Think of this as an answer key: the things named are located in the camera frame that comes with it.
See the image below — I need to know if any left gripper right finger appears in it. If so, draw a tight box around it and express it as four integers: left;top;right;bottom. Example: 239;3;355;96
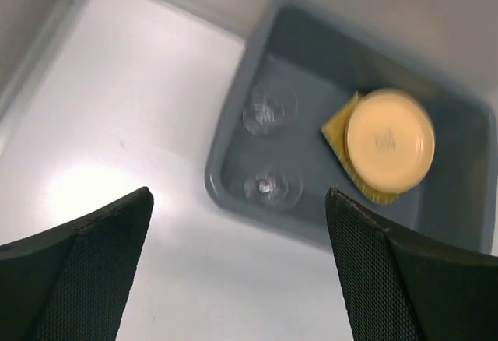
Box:
325;188;497;340

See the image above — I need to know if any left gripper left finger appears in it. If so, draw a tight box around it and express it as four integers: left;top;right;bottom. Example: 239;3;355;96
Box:
1;187;154;340

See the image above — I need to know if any yellow bear plate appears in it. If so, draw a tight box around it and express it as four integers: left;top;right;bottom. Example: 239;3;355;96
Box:
345;88;436;194

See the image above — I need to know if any clear glass cup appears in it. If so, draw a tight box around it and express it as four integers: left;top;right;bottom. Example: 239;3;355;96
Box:
242;80;299;136
243;164;303;213

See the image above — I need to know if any woven bamboo tray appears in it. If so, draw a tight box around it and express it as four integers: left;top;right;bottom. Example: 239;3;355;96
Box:
321;91;400;206

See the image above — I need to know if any grey plastic bin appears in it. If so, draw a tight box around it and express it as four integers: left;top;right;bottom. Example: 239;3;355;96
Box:
205;0;497;254

